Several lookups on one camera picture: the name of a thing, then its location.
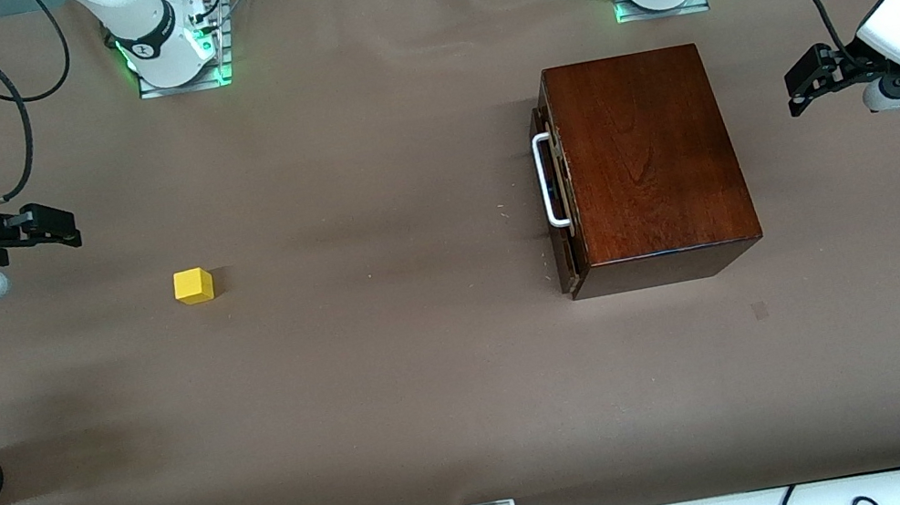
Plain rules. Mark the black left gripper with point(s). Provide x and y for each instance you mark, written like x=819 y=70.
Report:
x=846 y=63

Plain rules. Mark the yellow cube block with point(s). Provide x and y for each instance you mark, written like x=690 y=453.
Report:
x=193 y=285

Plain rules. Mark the dark brown wooden cabinet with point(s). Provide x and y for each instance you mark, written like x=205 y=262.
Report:
x=656 y=161

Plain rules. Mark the brown paper table cover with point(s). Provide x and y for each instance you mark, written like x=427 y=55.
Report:
x=339 y=355

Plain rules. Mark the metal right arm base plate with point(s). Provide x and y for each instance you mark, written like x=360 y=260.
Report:
x=185 y=87

